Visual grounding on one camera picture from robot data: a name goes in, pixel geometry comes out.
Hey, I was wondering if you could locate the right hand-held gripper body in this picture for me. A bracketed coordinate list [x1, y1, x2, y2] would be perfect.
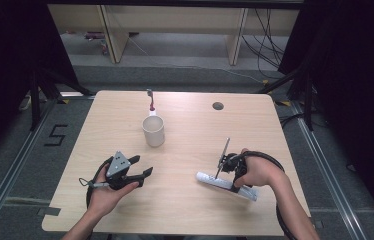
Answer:
[215, 137, 248, 182]

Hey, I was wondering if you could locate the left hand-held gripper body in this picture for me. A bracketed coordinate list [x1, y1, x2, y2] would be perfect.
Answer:
[105, 150, 143, 191]

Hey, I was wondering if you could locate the white toothpaste tube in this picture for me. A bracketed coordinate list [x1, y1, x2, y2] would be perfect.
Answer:
[196, 171, 260, 202]

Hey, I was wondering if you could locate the white cup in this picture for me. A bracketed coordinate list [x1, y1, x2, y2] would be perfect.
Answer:
[141, 109, 166, 148]

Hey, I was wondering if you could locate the pink toothbrush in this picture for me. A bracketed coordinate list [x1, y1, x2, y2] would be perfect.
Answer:
[146, 88, 157, 113]

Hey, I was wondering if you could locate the person's right hand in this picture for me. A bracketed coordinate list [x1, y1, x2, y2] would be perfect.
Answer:
[232, 148, 291, 190]

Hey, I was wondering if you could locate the person's left hand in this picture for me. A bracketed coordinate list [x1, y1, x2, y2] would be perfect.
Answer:
[89, 172, 140, 218]

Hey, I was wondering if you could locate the grey tape strip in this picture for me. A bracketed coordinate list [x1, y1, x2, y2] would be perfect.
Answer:
[36, 206, 62, 217]

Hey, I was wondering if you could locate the black metal stand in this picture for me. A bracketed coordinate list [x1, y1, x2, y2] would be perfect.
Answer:
[29, 68, 95, 132]
[257, 64, 315, 132]

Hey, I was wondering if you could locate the small red floor clutter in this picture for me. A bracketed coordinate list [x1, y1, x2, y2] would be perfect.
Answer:
[84, 31, 110, 56]

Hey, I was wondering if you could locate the light wooden shelf unit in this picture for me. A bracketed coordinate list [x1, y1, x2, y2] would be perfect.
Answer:
[47, 3, 301, 66]

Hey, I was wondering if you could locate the dark curtain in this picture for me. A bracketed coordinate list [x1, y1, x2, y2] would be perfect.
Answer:
[277, 0, 374, 231]
[0, 0, 80, 169]

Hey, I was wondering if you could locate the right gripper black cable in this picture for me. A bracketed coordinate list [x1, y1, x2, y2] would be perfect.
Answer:
[240, 150, 298, 240]

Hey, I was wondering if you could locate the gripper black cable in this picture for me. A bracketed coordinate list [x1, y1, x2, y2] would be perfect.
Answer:
[240, 150, 298, 240]
[78, 156, 115, 210]

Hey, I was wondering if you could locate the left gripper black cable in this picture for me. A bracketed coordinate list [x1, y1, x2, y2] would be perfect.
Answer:
[78, 156, 115, 210]

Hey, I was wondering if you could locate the aluminium floor rail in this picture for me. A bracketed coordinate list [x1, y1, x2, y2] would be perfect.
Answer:
[290, 99, 367, 240]
[0, 95, 60, 240]

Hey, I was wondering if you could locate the bundle of black cables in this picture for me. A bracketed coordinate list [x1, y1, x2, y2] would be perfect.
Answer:
[241, 8, 288, 80]

